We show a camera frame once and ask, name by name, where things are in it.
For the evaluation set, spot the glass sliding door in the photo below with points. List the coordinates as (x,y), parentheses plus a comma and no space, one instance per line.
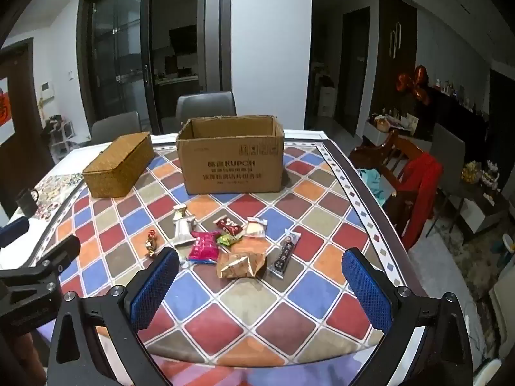
(116,56)

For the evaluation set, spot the white wall intercom panel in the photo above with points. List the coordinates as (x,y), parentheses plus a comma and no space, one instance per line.
(47,90)

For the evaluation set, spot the black snack bar packet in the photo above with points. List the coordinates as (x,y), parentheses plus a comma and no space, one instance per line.
(285,254)

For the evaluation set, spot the woven wicker basket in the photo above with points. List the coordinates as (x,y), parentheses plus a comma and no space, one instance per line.
(116,165)

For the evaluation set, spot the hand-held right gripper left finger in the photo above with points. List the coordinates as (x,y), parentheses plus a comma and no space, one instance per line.
(155,289)

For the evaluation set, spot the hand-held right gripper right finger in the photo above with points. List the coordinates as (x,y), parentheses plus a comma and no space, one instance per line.
(366,293)

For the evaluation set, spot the teal cloth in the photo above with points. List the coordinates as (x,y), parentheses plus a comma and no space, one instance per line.
(372,181)

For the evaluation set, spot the pink snack packet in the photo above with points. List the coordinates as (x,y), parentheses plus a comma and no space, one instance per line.
(204,247)

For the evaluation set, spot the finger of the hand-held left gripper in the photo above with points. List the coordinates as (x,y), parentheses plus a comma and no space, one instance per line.
(14,229)
(60,254)

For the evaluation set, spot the brown cardboard box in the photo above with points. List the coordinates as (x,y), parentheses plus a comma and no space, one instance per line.
(229,165)

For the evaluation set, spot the dark sideboard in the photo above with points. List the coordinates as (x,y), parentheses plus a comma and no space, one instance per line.
(454,120)

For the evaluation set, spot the red foil balloons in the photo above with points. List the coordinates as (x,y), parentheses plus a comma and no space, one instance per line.
(414,82)

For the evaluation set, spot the black mug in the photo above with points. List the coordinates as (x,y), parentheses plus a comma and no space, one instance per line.
(26,203)

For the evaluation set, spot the long white snack packet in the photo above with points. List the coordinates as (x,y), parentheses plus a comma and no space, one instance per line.
(183,231)

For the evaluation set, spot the clear red-trimmed snack packet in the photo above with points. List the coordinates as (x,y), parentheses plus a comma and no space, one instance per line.
(256,228)

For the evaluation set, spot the small green snack packet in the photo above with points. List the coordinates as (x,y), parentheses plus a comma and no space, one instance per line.
(227,240)

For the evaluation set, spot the golden brown snack packet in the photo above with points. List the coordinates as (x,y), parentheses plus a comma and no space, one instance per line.
(241,263)

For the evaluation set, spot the white storage rack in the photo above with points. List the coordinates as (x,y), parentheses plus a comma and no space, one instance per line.
(62,136)

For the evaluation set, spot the red garment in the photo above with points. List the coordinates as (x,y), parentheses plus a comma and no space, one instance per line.
(420,185)

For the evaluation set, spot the red wall poster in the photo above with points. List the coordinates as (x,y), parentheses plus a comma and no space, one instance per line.
(5,108)

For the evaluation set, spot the low coffee table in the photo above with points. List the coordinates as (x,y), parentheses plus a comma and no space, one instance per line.
(481,209)

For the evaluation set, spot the wooden chair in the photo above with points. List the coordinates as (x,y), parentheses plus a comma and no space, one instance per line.
(396,169)

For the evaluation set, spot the grey dining chair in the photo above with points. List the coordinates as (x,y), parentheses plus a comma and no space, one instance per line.
(206,104)
(448,157)
(114,126)

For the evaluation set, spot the patterned placemat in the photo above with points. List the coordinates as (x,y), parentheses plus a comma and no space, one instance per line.
(56,193)

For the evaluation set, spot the small red wrapped candy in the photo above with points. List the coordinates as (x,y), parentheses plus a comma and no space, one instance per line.
(151,243)

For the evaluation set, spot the dark red snack packet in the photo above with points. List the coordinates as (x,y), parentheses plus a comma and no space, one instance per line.
(228,226)

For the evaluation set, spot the white side table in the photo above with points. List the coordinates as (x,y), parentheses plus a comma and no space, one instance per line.
(382,132)

